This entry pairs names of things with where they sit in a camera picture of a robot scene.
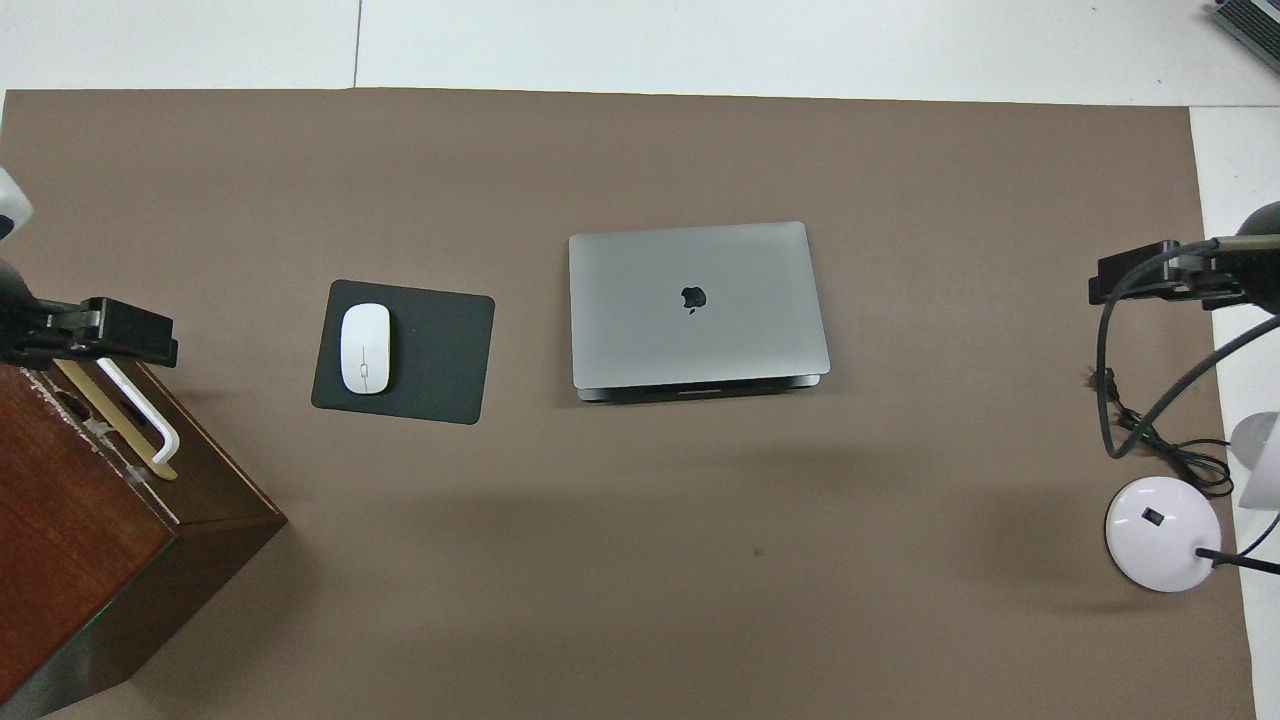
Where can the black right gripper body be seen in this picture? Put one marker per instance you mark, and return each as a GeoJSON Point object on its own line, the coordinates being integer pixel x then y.
{"type": "Point", "coordinates": [1260, 280]}

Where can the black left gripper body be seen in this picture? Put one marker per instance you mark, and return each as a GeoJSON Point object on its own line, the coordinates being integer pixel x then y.
{"type": "Point", "coordinates": [50, 325]}

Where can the silver grey Apple laptop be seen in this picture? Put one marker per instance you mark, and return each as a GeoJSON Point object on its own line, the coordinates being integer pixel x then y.
{"type": "Point", "coordinates": [640, 320]}

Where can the white computer mouse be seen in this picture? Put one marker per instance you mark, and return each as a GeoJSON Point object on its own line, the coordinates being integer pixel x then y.
{"type": "Point", "coordinates": [365, 348]}

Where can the dark brown wooden box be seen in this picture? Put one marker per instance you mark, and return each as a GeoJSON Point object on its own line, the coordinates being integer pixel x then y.
{"type": "Point", "coordinates": [90, 560]}

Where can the white desk lamp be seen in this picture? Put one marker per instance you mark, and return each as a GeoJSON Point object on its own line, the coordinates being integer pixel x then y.
{"type": "Point", "coordinates": [1160, 535]}

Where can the grey ribbed device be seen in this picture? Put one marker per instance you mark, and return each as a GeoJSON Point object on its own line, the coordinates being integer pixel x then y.
{"type": "Point", "coordinates": [1255, 20]}

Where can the black mouse pad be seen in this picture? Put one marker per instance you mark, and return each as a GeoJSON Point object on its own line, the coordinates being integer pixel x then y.
{"type": "Point", "coordinates": [440, 355]}

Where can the brown paper table mat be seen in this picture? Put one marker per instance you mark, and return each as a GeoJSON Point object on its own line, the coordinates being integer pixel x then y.
{"type": "Point", "coordinates": [700, 550]}

